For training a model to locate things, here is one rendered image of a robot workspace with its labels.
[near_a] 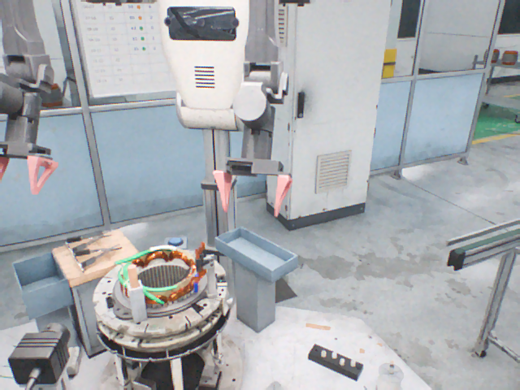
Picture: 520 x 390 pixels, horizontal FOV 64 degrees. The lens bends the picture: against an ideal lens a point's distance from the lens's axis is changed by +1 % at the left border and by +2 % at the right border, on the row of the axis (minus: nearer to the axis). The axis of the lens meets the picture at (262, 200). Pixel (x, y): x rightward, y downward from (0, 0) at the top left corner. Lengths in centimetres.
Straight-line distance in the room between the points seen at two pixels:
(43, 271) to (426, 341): 200
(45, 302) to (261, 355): 61
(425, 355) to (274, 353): 137
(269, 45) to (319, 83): 237
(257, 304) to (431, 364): 141
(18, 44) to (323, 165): 266
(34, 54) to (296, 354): 102
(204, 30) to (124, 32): 189
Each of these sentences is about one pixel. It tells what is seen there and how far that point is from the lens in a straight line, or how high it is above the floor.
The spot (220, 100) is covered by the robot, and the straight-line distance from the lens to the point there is 126.
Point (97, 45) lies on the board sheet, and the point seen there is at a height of 147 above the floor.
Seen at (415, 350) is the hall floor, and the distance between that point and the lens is 255.
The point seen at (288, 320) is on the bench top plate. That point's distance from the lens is 142.
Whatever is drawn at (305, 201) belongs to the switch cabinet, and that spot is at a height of 26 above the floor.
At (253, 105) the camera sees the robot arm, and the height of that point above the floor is 157.
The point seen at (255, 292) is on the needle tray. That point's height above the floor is 94.
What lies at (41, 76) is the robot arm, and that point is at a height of 159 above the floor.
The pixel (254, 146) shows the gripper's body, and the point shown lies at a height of 149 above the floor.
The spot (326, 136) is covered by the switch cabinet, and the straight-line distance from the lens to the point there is 328.
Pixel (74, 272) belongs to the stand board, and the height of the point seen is 106.
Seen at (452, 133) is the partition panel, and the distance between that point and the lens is 512.
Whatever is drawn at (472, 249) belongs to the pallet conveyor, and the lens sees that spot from 202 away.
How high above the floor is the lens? 173
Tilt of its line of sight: 26 degrees down
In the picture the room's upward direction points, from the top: straight up
